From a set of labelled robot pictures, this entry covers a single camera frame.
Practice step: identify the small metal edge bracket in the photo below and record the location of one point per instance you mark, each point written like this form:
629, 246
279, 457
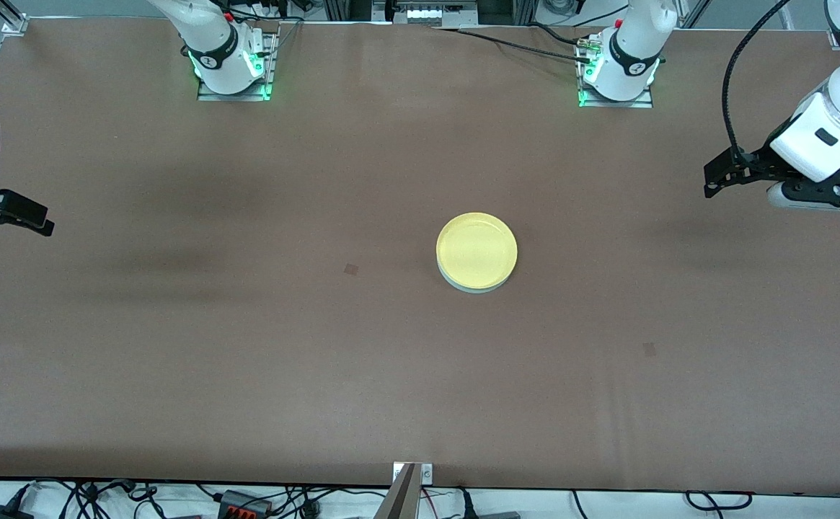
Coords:
427, 473

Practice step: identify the aluminium camera pole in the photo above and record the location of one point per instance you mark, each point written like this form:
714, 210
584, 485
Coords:
399, 501

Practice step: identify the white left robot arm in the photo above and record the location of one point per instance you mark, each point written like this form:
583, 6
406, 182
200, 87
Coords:
632, 50

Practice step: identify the yellow round plate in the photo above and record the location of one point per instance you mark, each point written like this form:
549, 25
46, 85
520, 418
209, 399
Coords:
476, 249

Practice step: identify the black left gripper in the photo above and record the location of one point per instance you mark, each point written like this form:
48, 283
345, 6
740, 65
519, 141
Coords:
761, 160

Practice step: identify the pale green round plate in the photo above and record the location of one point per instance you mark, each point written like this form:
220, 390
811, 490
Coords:
477, 290

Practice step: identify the aluminium table corner bracket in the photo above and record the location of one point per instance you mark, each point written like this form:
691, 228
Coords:
14, 24

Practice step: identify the brown table cover sheet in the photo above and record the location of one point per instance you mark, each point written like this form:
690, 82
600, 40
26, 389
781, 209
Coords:
420, 375

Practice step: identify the black red power adapter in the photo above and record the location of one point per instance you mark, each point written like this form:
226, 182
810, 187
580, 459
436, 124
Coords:
245, 502

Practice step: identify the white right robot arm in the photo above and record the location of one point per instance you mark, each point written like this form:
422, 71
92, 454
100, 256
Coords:
218, 43

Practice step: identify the silver electronics box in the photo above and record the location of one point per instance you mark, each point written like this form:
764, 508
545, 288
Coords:
427, 13

